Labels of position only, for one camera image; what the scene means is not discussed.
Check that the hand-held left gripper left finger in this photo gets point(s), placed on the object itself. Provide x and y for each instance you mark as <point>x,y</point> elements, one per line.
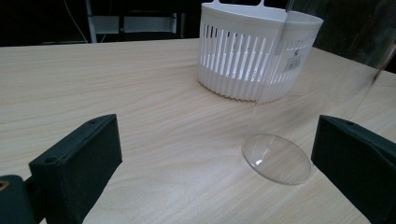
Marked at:
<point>77,161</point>

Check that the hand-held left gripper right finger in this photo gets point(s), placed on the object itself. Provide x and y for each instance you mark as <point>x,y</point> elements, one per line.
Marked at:
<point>358,161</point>

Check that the clear glass cup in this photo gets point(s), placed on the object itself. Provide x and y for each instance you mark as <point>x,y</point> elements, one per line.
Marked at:
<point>311,102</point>

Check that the white slotted plastic basket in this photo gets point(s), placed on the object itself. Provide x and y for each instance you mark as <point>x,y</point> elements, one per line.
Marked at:
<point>246,62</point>

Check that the grey metal chair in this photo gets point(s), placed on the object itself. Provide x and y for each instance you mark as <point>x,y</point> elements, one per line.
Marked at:
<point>130,23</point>

